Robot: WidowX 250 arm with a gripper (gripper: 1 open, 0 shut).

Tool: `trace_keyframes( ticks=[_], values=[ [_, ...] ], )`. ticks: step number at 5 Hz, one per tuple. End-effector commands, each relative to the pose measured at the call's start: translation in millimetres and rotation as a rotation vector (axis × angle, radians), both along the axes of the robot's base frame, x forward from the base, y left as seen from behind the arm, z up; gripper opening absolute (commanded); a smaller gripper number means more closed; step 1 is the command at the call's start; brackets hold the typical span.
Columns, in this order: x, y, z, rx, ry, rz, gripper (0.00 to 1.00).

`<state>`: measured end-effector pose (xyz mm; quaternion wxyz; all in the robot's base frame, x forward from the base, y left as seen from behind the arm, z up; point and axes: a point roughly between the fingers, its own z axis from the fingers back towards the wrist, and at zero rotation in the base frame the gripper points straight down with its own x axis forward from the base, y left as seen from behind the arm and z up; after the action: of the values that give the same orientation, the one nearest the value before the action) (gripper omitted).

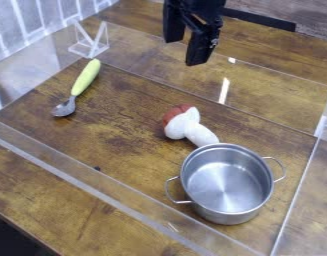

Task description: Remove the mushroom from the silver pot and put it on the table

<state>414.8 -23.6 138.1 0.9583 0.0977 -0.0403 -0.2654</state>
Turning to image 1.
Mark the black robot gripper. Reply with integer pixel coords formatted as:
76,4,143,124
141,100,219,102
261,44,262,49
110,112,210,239
163,0,227,66

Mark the white plush mushroom red cap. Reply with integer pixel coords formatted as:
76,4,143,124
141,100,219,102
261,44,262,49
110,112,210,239
163,104,219,147

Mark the silver metal pot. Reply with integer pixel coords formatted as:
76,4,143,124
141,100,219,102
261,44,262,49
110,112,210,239
165,143,286,225

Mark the black strip on table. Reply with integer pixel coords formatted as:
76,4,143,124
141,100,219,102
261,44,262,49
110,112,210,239
223,8,297,32

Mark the clear acrylic triangle stand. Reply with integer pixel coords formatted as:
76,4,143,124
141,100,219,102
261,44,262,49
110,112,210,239
68,21,110,59

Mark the yellow handled metal spoon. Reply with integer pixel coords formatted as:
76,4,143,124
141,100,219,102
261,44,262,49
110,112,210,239
52,59,102,117

